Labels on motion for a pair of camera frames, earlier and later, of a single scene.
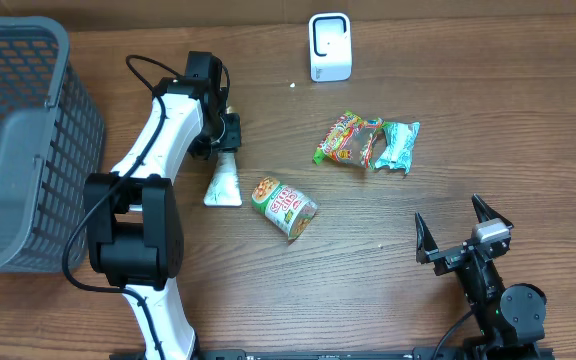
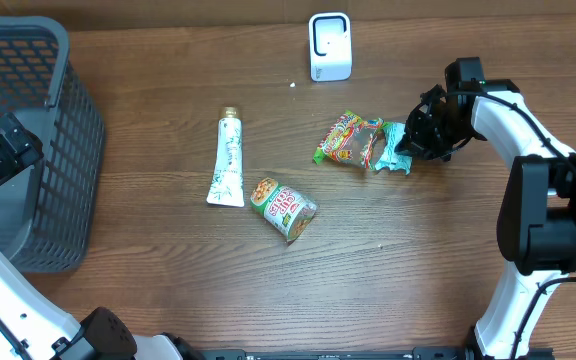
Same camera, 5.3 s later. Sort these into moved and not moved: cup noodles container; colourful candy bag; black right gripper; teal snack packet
Moved: black right gripper
Not moved: cup noodles container; colourful candy bag; teal snack packet
